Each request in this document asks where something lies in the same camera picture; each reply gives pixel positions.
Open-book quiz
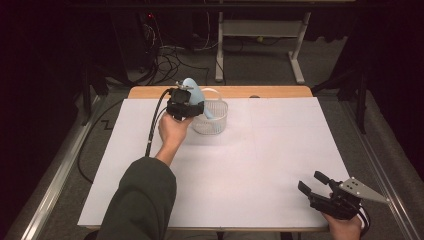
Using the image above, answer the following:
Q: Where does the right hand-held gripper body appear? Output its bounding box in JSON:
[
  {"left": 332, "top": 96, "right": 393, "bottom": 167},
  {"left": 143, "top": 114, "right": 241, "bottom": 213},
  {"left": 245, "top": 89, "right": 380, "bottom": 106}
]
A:
[{"left": 308, "top": 176, "right": 391, "bottom": 221}]

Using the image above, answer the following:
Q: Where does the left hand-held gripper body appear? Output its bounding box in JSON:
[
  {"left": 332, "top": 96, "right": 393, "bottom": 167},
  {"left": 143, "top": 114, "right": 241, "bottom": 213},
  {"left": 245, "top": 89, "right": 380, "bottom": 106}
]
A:
[{"left": 165, "top": 81, "right": 195, "bottom": 121}]

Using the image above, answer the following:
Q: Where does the light blue hairbrush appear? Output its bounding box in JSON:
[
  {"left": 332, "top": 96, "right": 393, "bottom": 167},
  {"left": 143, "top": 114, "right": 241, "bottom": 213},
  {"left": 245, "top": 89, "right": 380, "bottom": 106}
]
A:
[{"left": 181, "top": 77, "right": 216, "bottom": 120}]

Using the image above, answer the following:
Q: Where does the white plastic basket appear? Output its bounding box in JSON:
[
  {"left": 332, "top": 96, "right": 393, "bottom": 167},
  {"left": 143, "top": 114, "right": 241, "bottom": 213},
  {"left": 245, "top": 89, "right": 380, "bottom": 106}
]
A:
[{"left": 191, "top": 87, "right": 230, "bottom": 136}]

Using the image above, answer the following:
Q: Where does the person's right hand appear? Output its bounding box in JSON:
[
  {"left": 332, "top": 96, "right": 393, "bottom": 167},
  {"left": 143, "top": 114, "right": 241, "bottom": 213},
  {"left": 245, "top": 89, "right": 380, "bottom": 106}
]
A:
[{"left": 321, "top": 213, "right": 364, "bottom": 240}]

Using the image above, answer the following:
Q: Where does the person's left hand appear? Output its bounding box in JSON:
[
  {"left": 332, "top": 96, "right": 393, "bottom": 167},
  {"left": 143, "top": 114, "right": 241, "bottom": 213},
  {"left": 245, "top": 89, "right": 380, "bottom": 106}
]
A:
[{"left": 157, "top": 113, "right": 195, "bottom": 157}]

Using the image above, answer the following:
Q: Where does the wooden table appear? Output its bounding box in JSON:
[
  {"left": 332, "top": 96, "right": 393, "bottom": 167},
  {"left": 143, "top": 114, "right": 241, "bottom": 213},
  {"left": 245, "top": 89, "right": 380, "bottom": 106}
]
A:
[{"left": 85, "top": 85, "right": 329, "bottom": 234}]

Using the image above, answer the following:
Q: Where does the dark computer tower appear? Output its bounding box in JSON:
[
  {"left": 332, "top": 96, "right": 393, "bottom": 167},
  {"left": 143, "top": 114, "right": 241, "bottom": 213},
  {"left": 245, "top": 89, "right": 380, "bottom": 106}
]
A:
[{"left": 112, "top": 9, "right": 158, "bottom": 74}]

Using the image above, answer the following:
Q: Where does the black metal stand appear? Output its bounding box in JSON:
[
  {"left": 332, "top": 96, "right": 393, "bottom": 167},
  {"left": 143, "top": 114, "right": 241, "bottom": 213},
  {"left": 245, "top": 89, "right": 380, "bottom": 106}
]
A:
[
  {"left": 80, "top": 62, "right": 112, "bottom": 127},
  {"left": 311, "top": 65, "right": 368, "bottom": 135}
]

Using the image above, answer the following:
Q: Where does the white metal stand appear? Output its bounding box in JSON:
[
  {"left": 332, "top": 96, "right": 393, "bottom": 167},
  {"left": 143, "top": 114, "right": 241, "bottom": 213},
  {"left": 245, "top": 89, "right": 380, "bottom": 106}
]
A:
[{"left": 214, "top": 11, "right": 312, "bottom": 85}]

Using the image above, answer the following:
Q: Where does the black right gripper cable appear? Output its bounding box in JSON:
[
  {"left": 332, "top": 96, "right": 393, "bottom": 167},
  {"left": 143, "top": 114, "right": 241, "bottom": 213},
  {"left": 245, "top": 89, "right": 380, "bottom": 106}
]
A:
[{"left": 357, "top": 205, "right": 372, "bottom": 238}]

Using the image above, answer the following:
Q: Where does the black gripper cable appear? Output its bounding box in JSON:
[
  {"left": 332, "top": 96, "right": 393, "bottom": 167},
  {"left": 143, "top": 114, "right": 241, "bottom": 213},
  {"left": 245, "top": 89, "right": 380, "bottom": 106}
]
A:
[
  {"left": 357, "top": 205, "right": 372, "bottom": 238},
  {"left": 144, "top": 87, "right": 175, "bottom": 158}
]

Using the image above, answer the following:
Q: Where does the bundle of floor cables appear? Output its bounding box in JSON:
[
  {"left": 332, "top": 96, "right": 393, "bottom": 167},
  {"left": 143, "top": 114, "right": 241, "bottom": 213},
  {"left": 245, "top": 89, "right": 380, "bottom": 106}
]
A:
[{"left": 141, "top": 19, "right": 212, "bottom": 86}]

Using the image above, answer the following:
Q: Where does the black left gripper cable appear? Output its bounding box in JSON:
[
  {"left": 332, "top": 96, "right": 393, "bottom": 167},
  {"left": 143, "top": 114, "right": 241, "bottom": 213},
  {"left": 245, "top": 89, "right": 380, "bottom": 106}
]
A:
[{"left": 144, "top": 87, "right": 175, "bottom": 158}]

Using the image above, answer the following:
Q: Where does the aluminium floor rail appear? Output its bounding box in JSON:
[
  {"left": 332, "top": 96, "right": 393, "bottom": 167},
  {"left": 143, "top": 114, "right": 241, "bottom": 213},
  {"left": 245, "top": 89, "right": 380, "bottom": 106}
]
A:
[
  {"left": 3, "top": 95, "right": 105, "bottom": 240},
  {"left": 339, "top": 99, "right": 424, "bottom": 240}
]

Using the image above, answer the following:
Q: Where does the long black floor cable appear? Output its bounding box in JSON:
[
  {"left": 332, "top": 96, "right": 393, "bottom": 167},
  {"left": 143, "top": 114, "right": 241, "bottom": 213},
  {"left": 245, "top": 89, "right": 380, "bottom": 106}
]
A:
[{"left": 77, "top": 99, "right": 125, "bottom": 184}]

